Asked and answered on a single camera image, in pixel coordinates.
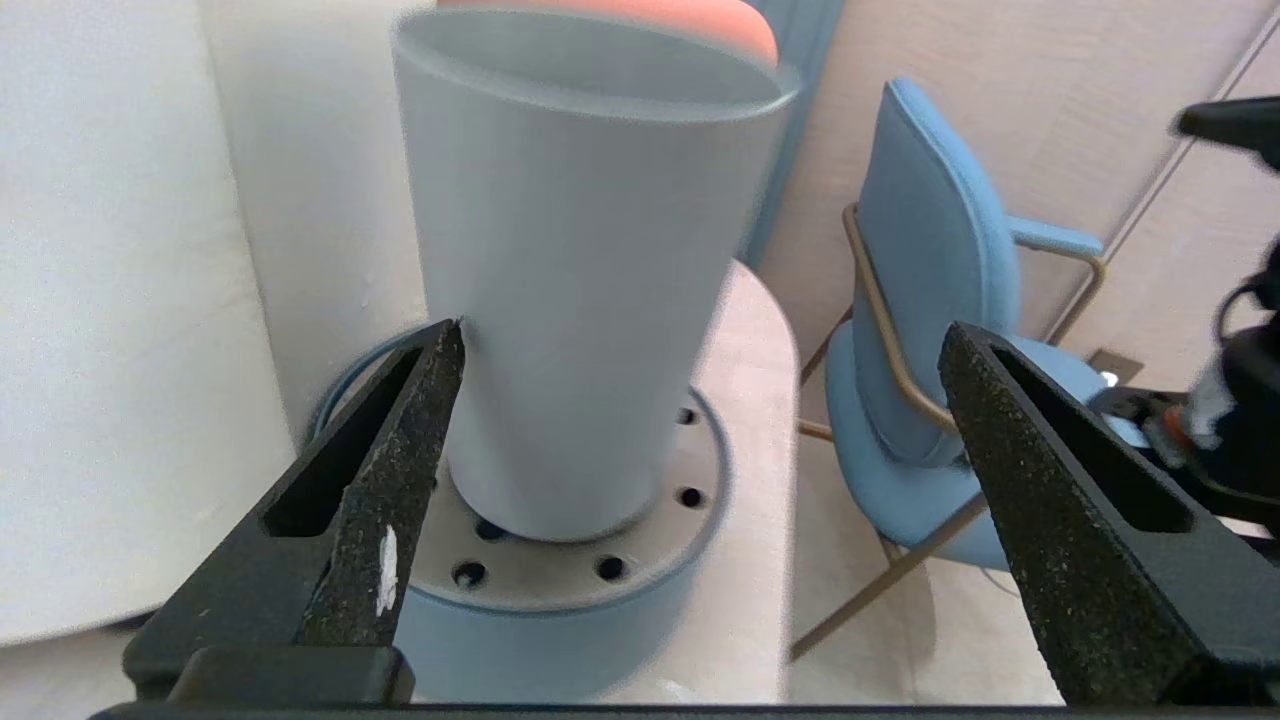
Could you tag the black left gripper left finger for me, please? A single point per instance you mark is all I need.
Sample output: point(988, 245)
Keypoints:
point(340, 560)

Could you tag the metal wall socket plate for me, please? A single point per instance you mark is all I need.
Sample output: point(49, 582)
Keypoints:
point(1117, 367)

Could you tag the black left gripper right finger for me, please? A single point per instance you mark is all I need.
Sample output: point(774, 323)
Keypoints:
point(1100, 580)

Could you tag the light blue armchair brass frame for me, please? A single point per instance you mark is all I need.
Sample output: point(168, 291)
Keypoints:
point(930, 250)

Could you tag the grey-blue plastic cup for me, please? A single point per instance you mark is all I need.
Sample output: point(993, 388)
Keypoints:
point(580, 300)

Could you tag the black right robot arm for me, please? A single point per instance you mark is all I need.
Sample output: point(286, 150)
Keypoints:
point(1250, 400)

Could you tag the pink bolster on empty bench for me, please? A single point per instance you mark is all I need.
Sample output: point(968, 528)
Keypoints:
point(700, 20)

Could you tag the large blue perforated drip tray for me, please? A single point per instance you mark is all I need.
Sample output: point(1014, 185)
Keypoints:
point(560, 630)

